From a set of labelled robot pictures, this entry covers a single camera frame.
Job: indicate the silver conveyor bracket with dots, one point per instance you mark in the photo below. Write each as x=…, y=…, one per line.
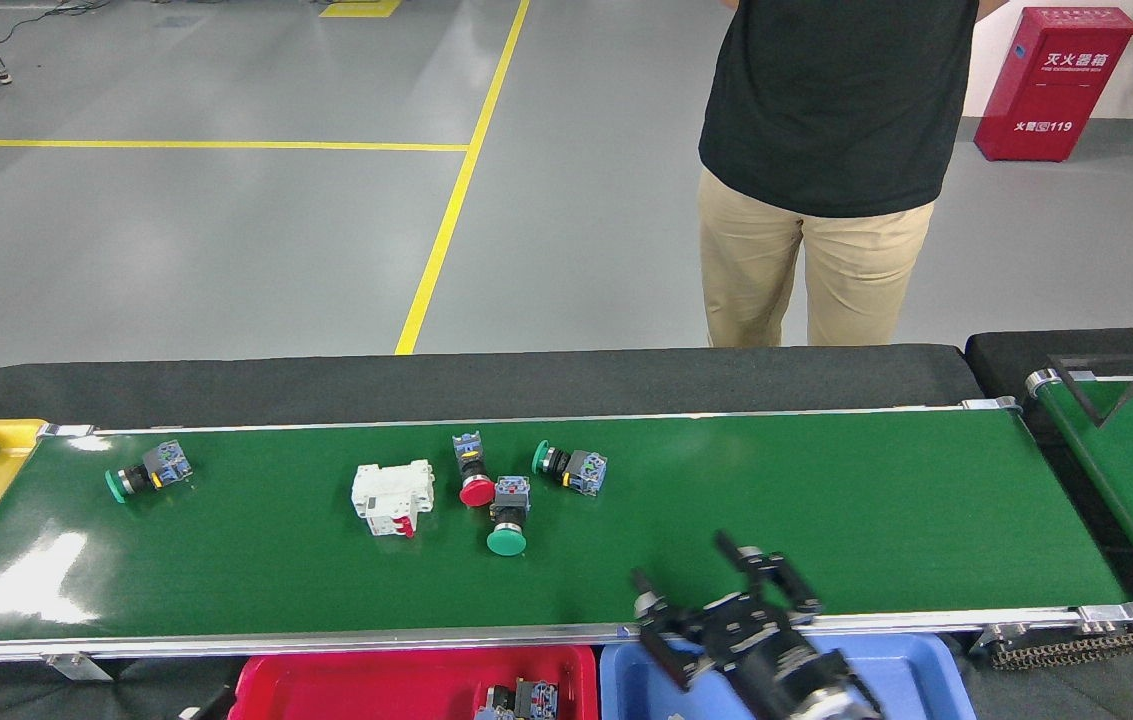
x=76, y=662

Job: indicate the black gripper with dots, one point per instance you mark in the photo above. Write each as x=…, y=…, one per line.
x=766, y=655

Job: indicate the red push button switch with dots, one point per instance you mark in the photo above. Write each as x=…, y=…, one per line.
x=536, y=700
x=476, y=492

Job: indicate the white circuit breaker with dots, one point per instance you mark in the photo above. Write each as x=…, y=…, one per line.
x=391, y=495

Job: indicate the person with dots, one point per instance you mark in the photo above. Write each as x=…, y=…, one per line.
x=826, y=100

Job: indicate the long green conveyor belt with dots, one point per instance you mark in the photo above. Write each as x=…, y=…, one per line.
x=826, y=500

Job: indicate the black guide frame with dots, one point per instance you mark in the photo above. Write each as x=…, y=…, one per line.
x=1066, y=390

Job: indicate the blue plastic tray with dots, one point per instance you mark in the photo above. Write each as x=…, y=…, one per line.
x=916, y=690

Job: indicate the red plastic tray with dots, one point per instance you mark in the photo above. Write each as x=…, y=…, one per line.
x=376, y=690

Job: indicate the red fire extinguisher cabinet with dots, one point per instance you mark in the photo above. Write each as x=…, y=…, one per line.
x=1056, y=90

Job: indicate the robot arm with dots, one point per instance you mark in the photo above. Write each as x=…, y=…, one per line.
x=831, y=708

